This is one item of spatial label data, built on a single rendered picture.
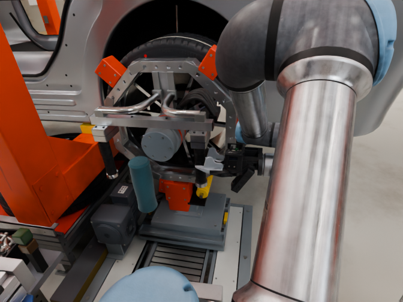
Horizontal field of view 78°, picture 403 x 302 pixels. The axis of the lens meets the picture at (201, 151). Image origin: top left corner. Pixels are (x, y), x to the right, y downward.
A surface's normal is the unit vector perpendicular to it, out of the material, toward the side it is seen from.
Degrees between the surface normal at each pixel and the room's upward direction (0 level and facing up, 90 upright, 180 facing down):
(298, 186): 40
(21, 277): 90
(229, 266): 0
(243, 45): 87
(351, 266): 0
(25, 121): 90
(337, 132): 46
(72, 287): 0
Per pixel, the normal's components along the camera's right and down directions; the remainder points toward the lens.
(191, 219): -0.04, -0.85
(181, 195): -0.20, 0.52
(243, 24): -0.69, -0.11
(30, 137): 0.98, 0.07
